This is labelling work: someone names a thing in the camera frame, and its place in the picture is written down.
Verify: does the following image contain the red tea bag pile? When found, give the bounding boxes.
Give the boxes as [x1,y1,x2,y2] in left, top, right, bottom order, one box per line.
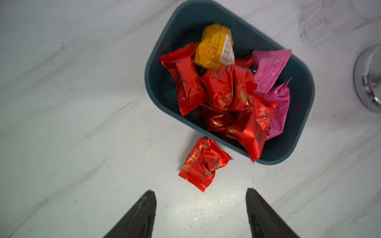
[200,104,236,133]
[226,93,278,162]
[179,136,232,192]

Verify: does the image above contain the yellow tea bag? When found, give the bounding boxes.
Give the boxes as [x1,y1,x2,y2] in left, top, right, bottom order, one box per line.
[194,23,235,69]

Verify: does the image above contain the chrome glass holder stand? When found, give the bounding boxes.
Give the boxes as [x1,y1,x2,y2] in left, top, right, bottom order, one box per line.
[353,44,381,114]

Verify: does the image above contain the pink tea bag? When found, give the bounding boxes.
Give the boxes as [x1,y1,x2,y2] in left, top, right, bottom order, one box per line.
[252,49,292,94]
[264,78,292,140]

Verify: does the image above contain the red tea bag front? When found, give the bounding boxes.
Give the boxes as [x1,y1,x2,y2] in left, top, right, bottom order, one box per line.
[201,65,258,112]

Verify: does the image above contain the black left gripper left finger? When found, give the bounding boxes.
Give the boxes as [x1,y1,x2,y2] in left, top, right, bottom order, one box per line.
[105,190,157,238]

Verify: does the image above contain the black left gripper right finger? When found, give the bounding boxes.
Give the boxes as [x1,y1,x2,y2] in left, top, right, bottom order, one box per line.
[246,188,298,238]

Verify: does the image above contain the pink tea bag front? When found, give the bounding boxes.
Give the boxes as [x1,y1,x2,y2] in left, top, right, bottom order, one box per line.
[264,78,292,140]

